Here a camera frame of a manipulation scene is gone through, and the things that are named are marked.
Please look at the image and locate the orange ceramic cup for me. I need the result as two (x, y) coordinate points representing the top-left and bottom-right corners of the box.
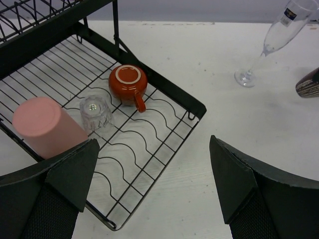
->
(109, 64), (148, 113)

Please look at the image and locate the clear faceted glass tumbler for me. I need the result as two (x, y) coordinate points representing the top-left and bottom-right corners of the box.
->
(79, 95), (115, 138)

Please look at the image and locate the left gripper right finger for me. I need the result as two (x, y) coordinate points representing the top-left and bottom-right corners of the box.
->
(209, 136), (319, 239)

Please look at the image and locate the clear champagne flute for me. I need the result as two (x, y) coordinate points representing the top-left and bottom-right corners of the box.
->
(234, 0), (319, 88)

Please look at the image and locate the black wire dish rack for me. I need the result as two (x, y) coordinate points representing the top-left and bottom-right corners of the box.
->
(0, 0), (206, 232)

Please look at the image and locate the pink plastic cup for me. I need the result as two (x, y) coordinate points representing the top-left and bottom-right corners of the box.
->
(12, 97), (88, 159)

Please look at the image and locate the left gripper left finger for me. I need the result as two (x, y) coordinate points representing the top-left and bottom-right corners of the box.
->
(0, 139), (100, 239)

